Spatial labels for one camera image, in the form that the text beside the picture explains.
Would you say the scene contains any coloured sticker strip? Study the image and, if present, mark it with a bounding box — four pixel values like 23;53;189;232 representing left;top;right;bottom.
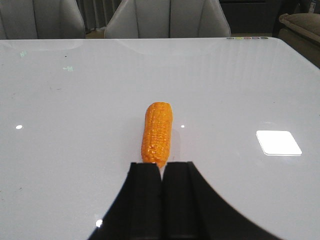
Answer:
226;36;269;40

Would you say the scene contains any grey right armchair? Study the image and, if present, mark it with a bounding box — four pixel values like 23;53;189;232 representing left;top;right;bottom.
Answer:
104;0;231;39

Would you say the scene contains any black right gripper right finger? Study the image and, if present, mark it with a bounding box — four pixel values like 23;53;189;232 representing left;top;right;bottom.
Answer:
162;161;277;240

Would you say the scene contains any grey armchair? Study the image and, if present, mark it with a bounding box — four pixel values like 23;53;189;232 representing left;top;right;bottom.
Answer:
104;0;231;39
0;0;86;40

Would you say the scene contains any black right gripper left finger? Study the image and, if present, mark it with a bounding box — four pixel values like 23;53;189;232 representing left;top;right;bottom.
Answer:
89;162;162;240

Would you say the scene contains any orange corn cob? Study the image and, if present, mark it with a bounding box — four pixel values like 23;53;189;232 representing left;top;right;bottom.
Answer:
141;102;173;168

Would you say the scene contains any grey left armchair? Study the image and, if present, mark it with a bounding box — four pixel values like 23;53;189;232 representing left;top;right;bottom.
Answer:
0;0;86;40

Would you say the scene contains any brown cushioned seat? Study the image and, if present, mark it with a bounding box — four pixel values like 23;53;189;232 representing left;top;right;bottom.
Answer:
278;13;320;67

